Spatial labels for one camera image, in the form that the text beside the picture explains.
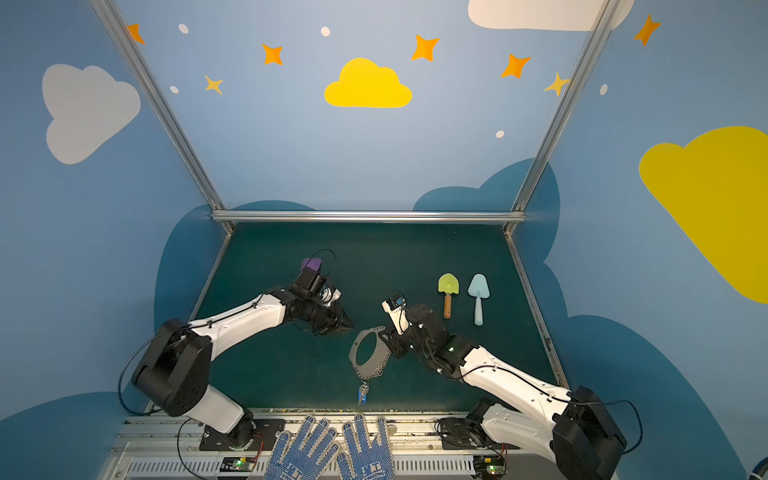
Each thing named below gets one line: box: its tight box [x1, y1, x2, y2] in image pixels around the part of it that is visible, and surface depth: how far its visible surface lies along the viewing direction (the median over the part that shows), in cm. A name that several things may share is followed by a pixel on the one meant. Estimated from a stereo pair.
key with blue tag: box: [358, 384, 369, 406], surface depth 82 cm
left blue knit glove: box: [264, 415, 341, 480], surface depth 73 cm
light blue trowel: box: [467, 273, 491, 326], surface depth 104 cm
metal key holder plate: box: [349, 326, 391, 378], surface depth 90 cm
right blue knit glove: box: [338, 413, 395, 480], surface depth 73 cm
